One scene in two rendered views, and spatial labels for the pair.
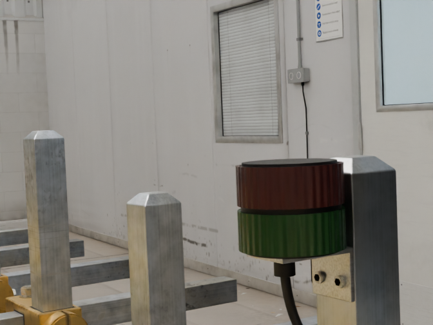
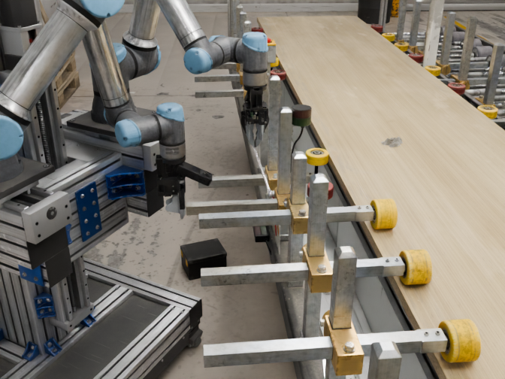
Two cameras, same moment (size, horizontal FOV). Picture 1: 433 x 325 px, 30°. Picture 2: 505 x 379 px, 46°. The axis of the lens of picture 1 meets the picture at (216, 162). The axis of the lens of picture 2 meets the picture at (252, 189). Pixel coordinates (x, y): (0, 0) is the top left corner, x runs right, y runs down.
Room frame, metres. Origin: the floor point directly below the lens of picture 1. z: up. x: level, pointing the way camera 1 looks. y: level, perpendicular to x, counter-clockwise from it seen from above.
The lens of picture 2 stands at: (1.98, 0.59, 1.73)
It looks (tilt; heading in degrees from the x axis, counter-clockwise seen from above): 27 degrees down; 207
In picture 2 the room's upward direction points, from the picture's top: straight up
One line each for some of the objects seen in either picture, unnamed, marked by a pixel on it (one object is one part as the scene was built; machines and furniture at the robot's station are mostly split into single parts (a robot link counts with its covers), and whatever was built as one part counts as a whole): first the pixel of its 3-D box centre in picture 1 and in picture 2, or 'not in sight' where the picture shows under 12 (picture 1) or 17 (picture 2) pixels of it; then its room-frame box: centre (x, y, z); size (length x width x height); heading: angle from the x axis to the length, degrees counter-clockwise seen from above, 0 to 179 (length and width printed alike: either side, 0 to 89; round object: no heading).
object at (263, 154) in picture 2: not in sight; (264, 118); (0.04, -0.36, 0.93); 0.05 x 0.05 x 0.45; 33
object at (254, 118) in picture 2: not in sight; (255, 104); (0.43, -0.20, 1.12); 0.09 x 0.08 x 0.12; 33
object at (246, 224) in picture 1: (291, 228); (300, 119); (0.45, -0.04, 1.11); 0.06 x 0.06 x 0.02
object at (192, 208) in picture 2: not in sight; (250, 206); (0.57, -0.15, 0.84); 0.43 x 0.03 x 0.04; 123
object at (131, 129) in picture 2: not in sight; (135, 129); (0.77, -0.41, 1.12); 0.11 x 0.11 x 0.08; 60
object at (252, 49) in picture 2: not in sight; (254, 52); (0.42, -0.21, 1.28); 0.09 x 0.08 x 0.11; 88
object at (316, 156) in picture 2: not in sight; (316, 165); (0.22, -0.07, 0.85); 0.08 x 0.08 x 0.11
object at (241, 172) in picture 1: (290, 183); (301, 111); (0.45, -0.04, 1.14); 0.06 x 0.06 x 0.02
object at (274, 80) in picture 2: not in sight; (273, 143); (0.26, -0.22, 0.93); 0.04 x 0.04 x 0.48; 33
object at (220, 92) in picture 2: not in sight; (238, 93); (-0.52, -0.78, 0.80); 0.44 x 0.03 x 0.04; 123
